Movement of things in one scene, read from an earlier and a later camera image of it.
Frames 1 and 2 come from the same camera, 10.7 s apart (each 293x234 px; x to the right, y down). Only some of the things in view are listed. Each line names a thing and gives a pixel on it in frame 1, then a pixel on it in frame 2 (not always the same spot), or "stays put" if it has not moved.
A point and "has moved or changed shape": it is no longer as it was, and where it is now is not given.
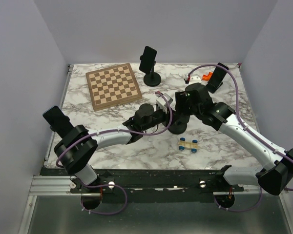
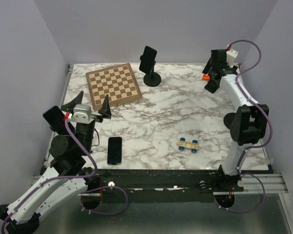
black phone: x=58 y=122 stays put
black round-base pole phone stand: x=153 y=78 stays put
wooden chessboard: x=113 y=86 stays put
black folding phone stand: x=212 y=88 stays put
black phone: x=148 y=59 stays put
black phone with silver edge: x=218 y=75 has moved or changed shape
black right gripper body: x=181 y=97 → x=212 y=69
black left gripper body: x=159 y=116 → x=87 y=134
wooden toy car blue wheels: x=193 y=145 stays put
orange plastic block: x=207 y=77 stays put
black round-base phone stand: x=179 y=125 has moved or changed shape
